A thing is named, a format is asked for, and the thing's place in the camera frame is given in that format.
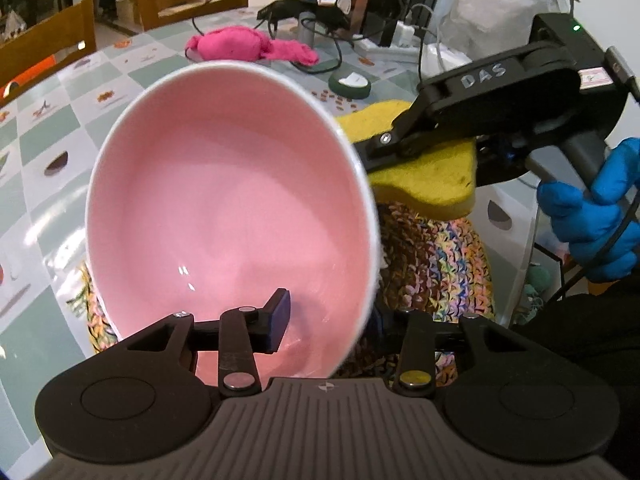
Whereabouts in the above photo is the white power adapter box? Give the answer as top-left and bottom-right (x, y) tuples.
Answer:
(420, 42), (472, 80)

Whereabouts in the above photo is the left wooden chair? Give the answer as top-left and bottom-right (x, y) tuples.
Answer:
(1, 0), (98, 105)

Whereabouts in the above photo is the patterned tablecloth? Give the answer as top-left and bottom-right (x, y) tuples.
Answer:
(1, 20), (538, 479)

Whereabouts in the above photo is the pink cloth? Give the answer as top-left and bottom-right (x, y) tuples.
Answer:
(184, 25), (319, 67)

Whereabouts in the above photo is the clear plastic bag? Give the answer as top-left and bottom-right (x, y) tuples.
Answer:
(439, 0), (570, 60)

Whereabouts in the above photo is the pink ceramic bowl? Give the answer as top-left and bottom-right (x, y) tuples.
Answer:
(86, 62), (381, 379)

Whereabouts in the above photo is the white power strip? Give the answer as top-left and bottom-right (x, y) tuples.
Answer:
(354, 21), (421, 63)

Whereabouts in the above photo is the yellow sponge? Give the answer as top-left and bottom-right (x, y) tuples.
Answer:
(337, 100), (476, 220)

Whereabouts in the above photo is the blue gloved right hand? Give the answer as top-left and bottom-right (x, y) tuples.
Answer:
(537, 138), (639, 283)

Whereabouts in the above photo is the phone on stand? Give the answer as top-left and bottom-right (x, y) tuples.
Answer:
(257, 0), (350, 47)

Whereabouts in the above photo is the black cable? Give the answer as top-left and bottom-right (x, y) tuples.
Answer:
(191, 0), (640, 302)

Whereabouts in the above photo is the colourful woven placemat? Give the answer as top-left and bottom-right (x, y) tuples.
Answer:
(82, 203), (494, 382)

